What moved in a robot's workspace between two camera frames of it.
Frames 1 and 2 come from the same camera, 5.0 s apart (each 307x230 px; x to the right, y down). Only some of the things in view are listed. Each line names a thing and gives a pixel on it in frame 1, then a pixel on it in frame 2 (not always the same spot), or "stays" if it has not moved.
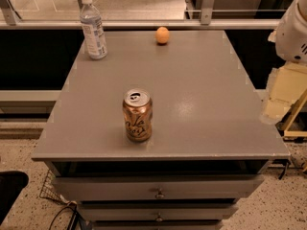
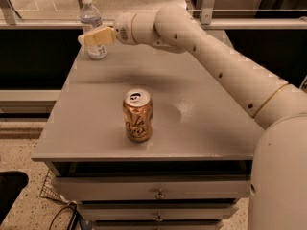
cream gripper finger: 287,86 -> 122,32
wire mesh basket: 49,190 stays
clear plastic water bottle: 93,30 stays
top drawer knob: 160,195 stays
